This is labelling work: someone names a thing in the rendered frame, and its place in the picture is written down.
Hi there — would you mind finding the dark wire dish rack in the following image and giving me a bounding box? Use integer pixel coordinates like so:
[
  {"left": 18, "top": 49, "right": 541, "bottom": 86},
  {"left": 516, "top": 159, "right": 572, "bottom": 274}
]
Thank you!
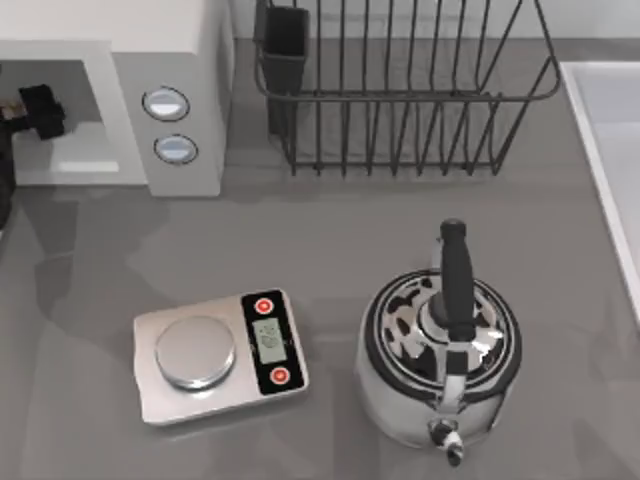
[{"left": 252, "top": 0, "right": 562, "bottom": 178}]

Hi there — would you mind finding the dark grey cutlery holder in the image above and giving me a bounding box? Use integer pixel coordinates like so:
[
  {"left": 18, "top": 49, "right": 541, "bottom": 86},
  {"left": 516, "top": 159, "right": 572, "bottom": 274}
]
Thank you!
[{"left": 252, "top": 0, "right": 312, "bottom": 137}]

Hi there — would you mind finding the small round microwave knob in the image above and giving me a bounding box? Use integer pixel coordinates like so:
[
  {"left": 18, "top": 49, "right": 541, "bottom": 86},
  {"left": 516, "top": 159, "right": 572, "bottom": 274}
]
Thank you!
[{"left": 152, "top": 133, "right": 200, "bottom": 165}]

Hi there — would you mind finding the silver kitchen scale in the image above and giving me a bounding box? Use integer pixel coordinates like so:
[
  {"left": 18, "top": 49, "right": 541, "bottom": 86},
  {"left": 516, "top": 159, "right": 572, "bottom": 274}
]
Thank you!
[{"left": 132, "top": 287, "right": 311, "bottom": 427}]

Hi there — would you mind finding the pale microwave oven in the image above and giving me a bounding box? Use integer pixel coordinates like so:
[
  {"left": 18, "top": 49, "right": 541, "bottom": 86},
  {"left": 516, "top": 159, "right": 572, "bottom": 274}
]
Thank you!
[{"left": 0, "top": 0, "right": 234, "bottom": 199}]

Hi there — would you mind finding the steel kettle with black handle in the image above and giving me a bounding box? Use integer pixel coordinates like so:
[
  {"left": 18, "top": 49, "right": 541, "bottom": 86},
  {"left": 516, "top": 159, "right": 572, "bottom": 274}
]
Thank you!
[{"left": 353, "top": 217, "right": 524, "bottom": 469}]

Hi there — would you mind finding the large round microwave knob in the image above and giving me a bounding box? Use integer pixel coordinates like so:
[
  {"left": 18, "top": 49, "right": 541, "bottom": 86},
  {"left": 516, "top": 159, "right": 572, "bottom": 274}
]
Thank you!
[{"left": 141, "top": 85, "right": 192, "bottom": 123}]

